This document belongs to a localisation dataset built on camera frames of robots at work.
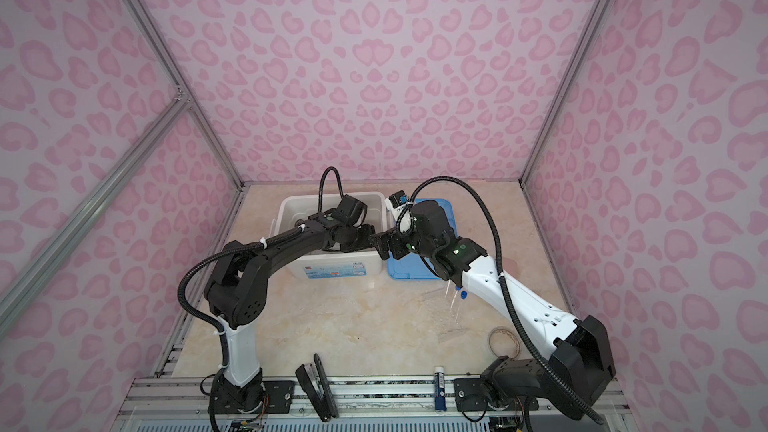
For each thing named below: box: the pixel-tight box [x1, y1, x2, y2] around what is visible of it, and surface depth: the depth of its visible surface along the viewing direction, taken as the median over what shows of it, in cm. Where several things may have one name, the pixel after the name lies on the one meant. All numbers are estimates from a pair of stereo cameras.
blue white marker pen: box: [434, 366, 447, 411], surface depth 75 cm
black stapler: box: [295, 353, 339, 422], surface depth 75 cm
